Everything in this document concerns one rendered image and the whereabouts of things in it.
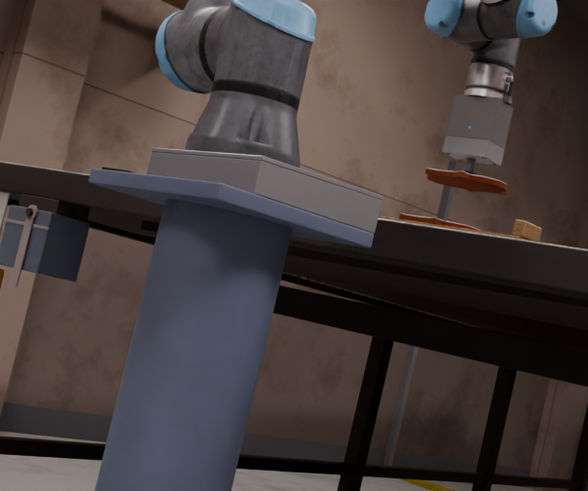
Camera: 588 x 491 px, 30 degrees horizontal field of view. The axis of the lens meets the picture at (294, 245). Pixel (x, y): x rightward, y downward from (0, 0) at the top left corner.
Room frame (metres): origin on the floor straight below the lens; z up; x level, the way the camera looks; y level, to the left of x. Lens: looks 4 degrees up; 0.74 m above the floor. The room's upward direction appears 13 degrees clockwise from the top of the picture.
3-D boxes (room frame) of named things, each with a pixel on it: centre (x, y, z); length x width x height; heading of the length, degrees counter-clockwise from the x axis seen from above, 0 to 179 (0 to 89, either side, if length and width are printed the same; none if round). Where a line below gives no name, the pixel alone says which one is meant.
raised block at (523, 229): (1.70, -0.34, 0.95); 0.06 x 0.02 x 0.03; 139
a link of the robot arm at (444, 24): (1.82, -0.19, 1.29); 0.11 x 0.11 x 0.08; 38
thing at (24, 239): (2.20, 0.49, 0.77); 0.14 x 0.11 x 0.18; 50
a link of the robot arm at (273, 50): (1.45, 0.10, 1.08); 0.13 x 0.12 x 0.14; 38
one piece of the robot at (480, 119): (1.91, -0.27, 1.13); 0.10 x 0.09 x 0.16; 145
